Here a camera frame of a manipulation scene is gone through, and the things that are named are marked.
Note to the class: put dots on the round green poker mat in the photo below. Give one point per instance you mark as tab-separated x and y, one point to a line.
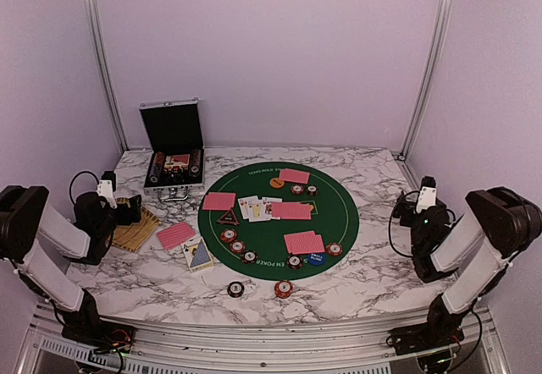
334	218

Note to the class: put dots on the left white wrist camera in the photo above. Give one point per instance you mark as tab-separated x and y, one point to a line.
106	187

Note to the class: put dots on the right chip row in case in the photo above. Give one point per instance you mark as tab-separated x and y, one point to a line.
195	164

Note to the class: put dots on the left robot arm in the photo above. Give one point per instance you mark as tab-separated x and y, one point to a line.
31	228

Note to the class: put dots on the left aluminium frame post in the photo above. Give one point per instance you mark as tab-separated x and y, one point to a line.
92	10

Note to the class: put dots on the front aluminium rail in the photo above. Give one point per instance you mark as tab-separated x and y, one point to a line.
350	346

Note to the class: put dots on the woven bamboo tray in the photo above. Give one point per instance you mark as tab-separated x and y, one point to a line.
132	237

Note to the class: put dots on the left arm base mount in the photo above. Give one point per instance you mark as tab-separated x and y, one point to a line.
102	335

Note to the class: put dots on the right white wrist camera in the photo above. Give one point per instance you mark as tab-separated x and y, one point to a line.
427	195

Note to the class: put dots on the red-backed card deck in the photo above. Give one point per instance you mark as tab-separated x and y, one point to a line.
175	235

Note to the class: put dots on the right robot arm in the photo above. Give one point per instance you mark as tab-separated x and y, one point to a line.
478	246

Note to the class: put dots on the face-down community card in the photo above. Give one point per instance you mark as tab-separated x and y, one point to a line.
301	211
283	209

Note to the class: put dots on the blue small blind button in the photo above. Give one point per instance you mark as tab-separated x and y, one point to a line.
316	259

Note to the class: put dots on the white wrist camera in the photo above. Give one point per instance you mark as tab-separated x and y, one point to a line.
427	195
106	187

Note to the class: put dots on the left chip row in case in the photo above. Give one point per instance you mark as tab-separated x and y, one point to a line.
156	168

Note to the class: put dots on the dealt card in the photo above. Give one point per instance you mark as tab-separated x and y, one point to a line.
294	176
219	201
301	243

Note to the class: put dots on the aluminium frame post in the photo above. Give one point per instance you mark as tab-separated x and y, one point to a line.
436	45
92	10

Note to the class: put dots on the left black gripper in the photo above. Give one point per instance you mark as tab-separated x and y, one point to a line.
125	219

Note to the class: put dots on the playing card box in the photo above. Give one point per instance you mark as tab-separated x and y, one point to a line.
197	255

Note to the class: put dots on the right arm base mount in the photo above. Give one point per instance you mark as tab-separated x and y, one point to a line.
421	337

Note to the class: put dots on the face-up community card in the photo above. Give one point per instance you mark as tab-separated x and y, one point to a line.
244	202
268	208
257	211

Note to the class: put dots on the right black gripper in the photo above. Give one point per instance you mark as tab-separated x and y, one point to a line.
406	207

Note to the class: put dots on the black poker chip stack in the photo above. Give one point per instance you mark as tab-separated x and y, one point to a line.
235	289

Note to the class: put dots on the orange big blind button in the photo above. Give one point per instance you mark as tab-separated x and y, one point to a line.
276	183

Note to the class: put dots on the triangular all-in button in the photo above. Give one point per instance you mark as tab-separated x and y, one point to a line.
228	218

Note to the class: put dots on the red poker chip stack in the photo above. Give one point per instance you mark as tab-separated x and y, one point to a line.
283	289

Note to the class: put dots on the card deck in case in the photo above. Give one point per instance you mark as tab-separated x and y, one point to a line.
177	163

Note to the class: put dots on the chip row in case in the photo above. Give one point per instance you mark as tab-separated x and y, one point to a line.
195	164
156	168

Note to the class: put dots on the right aluminium frame post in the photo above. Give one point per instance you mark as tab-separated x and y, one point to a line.
436	45

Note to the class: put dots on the aluminium poker case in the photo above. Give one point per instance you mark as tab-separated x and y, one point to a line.
174	128

